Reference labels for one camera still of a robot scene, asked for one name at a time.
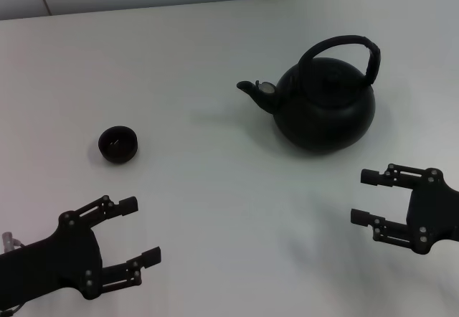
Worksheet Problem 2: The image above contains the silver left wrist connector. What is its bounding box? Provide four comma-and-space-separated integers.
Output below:
1, 231, 26, 252

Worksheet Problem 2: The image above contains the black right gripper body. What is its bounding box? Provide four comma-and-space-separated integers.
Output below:
407, 179, 459, 255

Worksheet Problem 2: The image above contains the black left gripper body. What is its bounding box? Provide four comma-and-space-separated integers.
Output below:
0, 211, 105, 309

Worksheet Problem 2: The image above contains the black round teapot with handle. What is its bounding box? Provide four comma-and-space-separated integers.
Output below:
236, 34, 382, 153

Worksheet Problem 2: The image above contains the small dark teacup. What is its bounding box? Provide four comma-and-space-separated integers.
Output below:
98, 126, 140, 166

